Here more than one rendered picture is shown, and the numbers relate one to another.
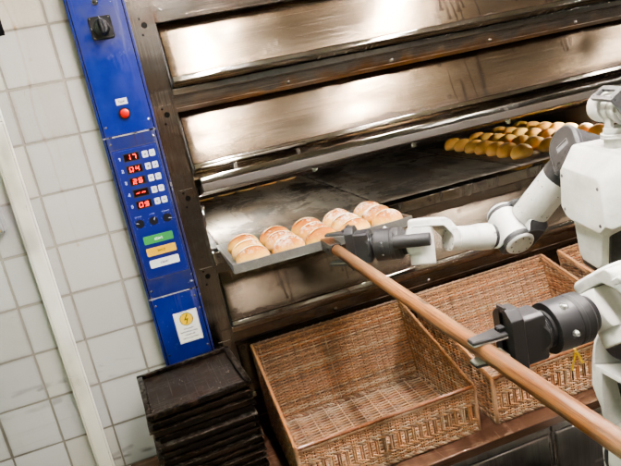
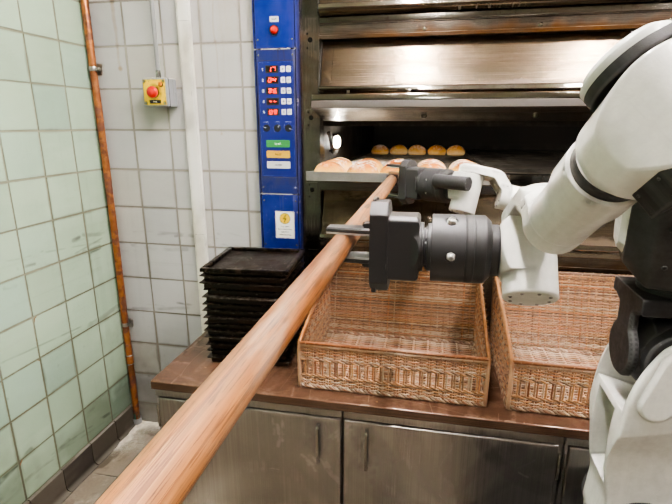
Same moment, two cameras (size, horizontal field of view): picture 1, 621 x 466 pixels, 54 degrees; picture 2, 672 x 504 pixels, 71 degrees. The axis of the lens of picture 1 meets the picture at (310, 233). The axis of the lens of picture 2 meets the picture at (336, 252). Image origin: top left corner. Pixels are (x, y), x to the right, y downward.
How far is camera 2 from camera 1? 68 cm
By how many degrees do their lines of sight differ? 25
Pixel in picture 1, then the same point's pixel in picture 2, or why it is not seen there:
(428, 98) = (571, 72)
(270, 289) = not seen: hidden behind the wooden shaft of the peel
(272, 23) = not seen: outside the picture
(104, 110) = (260, 24)
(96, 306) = (224, 186)
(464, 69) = not seen: hidden behind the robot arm
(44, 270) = (194, 146)
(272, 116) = (402, 59)
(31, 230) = (191, 112)
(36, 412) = (170, 252)
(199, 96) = (340, 28)
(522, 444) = (525, 440)
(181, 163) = (312, 85)
